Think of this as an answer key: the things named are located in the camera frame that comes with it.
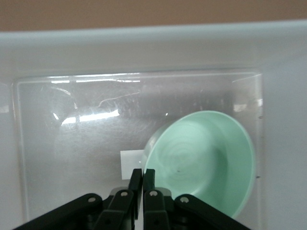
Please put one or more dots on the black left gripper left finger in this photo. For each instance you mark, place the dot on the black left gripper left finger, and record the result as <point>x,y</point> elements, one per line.
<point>124,206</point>

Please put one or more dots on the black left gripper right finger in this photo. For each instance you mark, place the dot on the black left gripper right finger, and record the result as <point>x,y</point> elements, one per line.
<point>153,206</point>

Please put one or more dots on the mint green bowl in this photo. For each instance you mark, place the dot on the mint green bowl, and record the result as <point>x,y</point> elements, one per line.
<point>204,155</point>

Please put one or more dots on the clear plastic storage box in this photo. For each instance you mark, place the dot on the clear plastic storage box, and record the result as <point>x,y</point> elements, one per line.
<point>72,55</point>

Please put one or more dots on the white square label sticker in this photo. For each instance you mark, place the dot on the white square label sticker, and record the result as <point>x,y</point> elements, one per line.
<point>129,163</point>

